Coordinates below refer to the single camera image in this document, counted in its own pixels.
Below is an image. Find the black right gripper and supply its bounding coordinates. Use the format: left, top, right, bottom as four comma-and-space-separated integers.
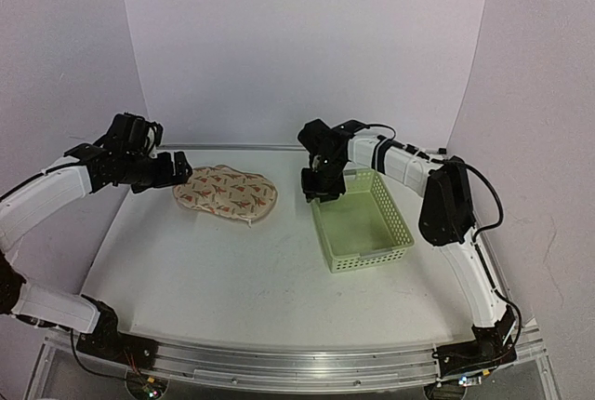
299, 155, 345, 202

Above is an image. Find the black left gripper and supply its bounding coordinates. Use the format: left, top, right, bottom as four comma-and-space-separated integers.
122, 150, 192, 193

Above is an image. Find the light green perforated plastic basket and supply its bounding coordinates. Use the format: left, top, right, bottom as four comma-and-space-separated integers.
311, 168, 415, 273

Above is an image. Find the beige patterned mesh laundry bag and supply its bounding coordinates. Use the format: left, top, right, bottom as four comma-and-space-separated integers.
173, 165, 279, 227

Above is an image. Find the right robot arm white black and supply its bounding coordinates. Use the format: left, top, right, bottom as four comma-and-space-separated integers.
297, 119, 522, 374

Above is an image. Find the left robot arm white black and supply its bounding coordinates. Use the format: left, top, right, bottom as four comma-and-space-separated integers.
1, 113, 192, 369

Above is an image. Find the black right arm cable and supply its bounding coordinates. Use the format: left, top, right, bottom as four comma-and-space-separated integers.
366, 123, 506, 233

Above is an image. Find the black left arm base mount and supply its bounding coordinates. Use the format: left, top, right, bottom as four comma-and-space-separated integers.
75, 295, 158, 369

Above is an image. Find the aluminium front rail frame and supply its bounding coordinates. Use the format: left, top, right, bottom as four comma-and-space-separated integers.
44, 329, 548, 385

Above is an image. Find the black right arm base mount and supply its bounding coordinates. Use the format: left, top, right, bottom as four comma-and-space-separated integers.
432, 327, 517, 379

